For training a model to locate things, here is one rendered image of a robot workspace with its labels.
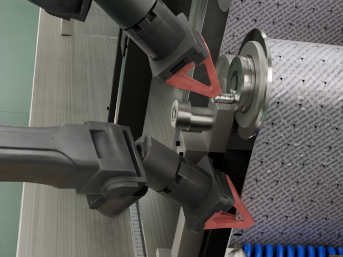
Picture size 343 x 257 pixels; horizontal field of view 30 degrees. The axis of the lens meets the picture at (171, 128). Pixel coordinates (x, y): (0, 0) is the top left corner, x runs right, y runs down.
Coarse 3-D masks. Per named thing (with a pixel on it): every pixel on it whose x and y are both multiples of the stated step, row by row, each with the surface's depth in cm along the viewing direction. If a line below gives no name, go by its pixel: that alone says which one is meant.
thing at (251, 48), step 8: (248, 48) 85; (256, 48) 82; (256, 56) 81; (256, 64) 81; (256, 72) 81; (256, 80) 81; (256, 88) 80; (256, 96) 80; (256, 104) 80; (240, 112) 86; (248, 112) 83; (256, 112) 81; (240, 120) 86; (248, 120) 83
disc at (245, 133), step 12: (252, 36) 85; (264, 36) 81; (240, 48) 89; (264, 48) 80; (264, 60) 79; (264, 72) 79; (264, 84) 79; (264, 96) 78; (264, 108) 79; (240, 132) 87; (252, 132) 82
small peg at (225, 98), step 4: (220, 96) 84; (224, 96) 84; (228, 96) 84; (232, 96) 84; (212, 100) 84; (216, 100) 84; (220, 100) 84; (224, 100) 84; (228, 100) 84; (232, 100) 84
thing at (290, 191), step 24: (264, 144) 83; (264, 168) 85; (288, 168) 85; (312, 168) 86; (336, 168) 86; (264, 192) 87; (288, 192) 87; (312, 192) 88; (336, 192) 88; (240, 216) 88; (264, 216) 89; (288, 216) 89; (312, 216) 90; (336, 216) 91; (240, 240) 90; (264, 240) 91; (288, 240) 92; (312, 240) 92; (336, 240) 93
